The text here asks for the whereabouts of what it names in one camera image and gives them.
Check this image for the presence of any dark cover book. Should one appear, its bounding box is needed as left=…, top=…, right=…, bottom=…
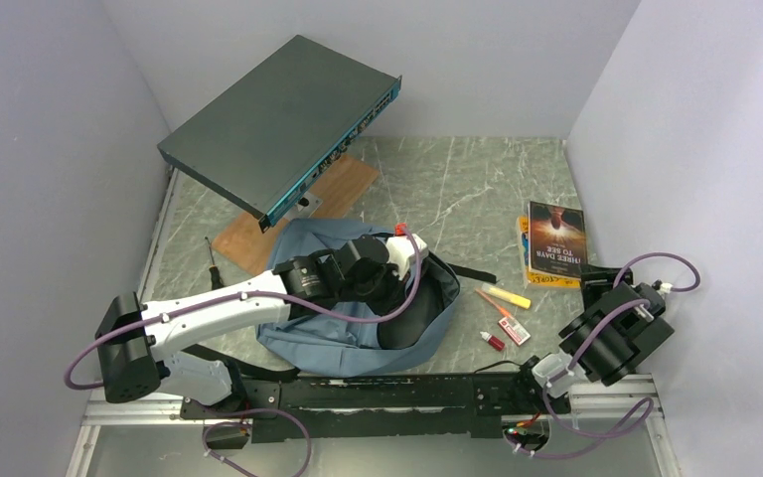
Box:
left=528, top=201, right=588, bottom=279

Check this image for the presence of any yellow bottom book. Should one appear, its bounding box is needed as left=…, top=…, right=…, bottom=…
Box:
left=516, top=216, right=580, bottom=290

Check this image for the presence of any blue backpack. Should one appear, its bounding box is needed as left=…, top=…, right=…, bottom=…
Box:
left=255, top=219, right=498, bottom=378

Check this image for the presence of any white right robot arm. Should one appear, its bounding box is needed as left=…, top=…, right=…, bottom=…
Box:
left=507, top=265, right=674, bottom=412

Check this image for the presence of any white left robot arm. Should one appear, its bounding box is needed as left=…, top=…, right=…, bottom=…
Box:
left=95, top=235, right=429, bottom=417

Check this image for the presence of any yellow highlighter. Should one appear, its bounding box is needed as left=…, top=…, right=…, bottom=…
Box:
left=481, top=283, right=532, bottom=309

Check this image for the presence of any red white eraser box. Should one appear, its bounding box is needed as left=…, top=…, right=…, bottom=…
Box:
left=498, top=316, right=531, bottom=347

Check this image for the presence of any wooden board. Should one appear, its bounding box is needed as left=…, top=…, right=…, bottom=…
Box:
left=212, top=155, right=380, bottom=275

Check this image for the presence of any black yellow screwdriver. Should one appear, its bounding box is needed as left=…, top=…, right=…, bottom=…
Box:
left=204, top=237, right=225, bottom=290

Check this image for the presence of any aluminium frame rail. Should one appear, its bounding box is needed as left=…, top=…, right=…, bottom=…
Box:
left=67, top=372, right=682, bottom=476

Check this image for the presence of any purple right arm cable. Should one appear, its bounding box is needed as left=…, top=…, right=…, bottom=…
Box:
left=503, top=250, right=702, bottom=461

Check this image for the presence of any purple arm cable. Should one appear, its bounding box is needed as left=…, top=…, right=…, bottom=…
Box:
left=503, top=250, right=702, bottom=461
left=64, top=224, right=425, bottom=477

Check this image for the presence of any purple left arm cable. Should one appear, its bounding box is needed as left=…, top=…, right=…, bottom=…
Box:
left=64, top=224, right=425, bottom=477

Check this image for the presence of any grey network switch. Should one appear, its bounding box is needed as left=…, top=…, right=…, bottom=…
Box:
left=157, top=35, right=402, bottom=232

